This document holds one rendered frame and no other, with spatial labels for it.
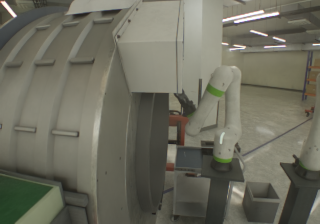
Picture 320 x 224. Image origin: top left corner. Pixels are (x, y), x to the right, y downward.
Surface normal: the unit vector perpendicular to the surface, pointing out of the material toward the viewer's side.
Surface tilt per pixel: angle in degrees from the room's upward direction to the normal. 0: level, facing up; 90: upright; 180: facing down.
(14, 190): 0
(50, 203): 90
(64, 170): 74
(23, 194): 0
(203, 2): 90
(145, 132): 65
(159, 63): 125
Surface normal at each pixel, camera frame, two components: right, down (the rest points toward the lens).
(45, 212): 0.99, 0.03
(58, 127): -0.13, -0.20
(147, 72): -0.11, 0.73
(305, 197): -0.28, 0.21
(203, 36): 0.52, 0.18
